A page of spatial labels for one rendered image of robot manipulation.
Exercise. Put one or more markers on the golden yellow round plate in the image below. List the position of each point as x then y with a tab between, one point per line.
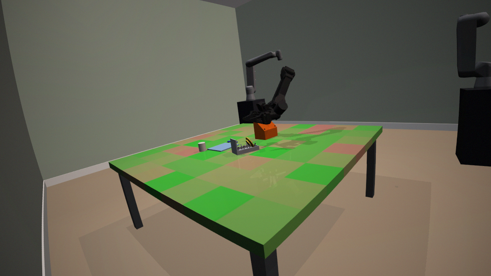
248	141

